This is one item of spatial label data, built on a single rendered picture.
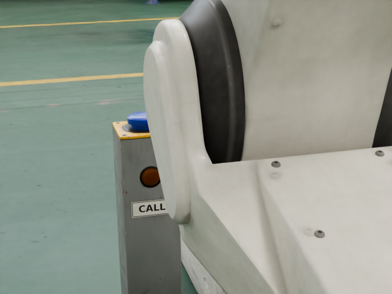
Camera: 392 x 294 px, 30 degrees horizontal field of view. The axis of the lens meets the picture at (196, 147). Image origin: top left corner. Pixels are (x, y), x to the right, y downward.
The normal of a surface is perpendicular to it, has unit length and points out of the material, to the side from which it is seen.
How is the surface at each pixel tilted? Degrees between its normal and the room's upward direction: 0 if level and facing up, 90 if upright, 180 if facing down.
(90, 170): 0
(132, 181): 90
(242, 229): 45
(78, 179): 0
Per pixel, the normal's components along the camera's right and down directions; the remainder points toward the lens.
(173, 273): 0.24, 0.29
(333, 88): 0.25, 0.57
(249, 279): -0.80, 0.45
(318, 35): 0.22, 0.75
